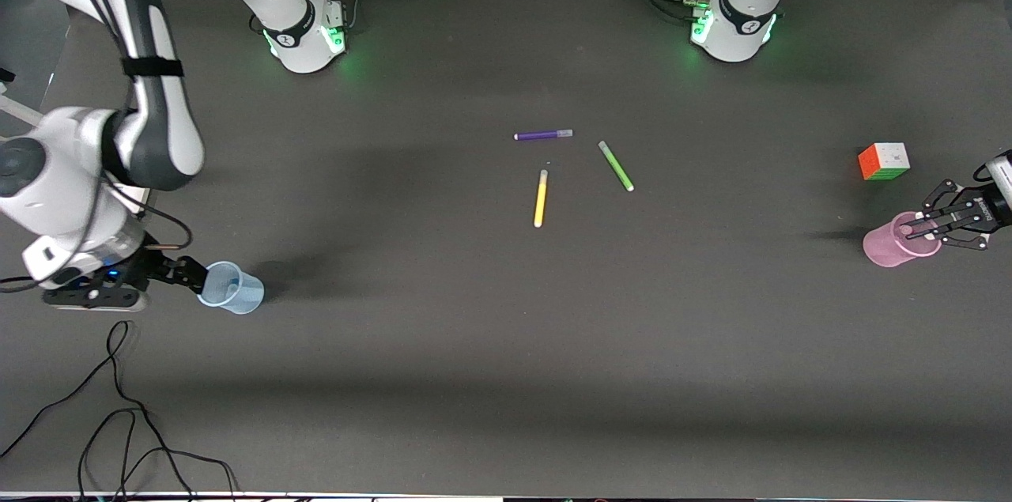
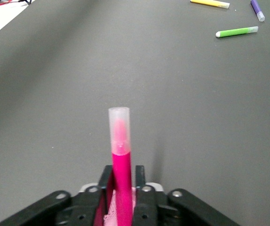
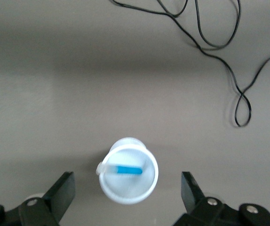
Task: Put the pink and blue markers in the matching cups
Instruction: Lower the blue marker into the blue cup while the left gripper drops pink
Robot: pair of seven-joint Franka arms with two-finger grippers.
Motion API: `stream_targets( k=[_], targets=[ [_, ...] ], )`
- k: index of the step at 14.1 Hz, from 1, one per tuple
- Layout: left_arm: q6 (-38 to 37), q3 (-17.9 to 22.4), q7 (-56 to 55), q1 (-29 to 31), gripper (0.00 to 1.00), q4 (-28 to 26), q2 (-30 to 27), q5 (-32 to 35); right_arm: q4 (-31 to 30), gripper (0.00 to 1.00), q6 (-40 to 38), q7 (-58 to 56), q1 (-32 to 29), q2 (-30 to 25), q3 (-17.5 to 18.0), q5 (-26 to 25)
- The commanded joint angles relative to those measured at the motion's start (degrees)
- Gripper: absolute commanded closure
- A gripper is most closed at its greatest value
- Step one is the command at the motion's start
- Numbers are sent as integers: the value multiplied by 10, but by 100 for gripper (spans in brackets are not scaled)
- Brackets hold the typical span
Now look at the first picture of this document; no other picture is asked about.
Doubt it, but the light blue plastic cup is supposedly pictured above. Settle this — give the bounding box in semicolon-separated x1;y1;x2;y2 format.
196;261;265;315

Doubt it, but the pink plastic cup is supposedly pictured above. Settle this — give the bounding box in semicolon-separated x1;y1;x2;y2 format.
863;211;943;268

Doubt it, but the Rubik's cube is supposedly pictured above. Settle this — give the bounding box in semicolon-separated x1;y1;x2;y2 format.
858;142;911;181

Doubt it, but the green marker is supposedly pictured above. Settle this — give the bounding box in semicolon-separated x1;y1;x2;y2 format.
598;141;635;192

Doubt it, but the dark grey table mat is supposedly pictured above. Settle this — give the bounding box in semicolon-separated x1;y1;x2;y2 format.
0;0;1012;499

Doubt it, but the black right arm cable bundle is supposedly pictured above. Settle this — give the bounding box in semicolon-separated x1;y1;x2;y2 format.
0;0;194;293

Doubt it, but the black loose cable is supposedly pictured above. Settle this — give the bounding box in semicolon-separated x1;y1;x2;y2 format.
0;319;240;502

